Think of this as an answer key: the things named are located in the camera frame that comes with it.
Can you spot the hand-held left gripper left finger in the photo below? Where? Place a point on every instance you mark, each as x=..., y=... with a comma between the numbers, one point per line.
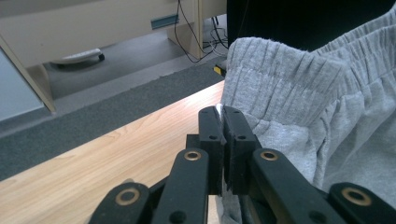
x=213, y=140

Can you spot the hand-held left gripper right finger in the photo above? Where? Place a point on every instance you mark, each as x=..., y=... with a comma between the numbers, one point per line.
x=238, y=149

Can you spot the grey shorts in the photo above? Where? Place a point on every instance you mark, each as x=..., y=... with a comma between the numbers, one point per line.
x=311, y=93

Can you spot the black curtain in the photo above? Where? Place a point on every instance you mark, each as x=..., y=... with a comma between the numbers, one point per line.
x=295, y=18

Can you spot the chair base with caster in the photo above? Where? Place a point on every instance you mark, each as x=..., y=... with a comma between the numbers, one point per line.
x=77, y=56

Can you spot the beige wooden desk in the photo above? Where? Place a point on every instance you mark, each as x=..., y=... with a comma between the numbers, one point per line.
x=77, y=28

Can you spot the white cabinet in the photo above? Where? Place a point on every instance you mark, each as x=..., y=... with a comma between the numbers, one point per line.
x=15, y=93

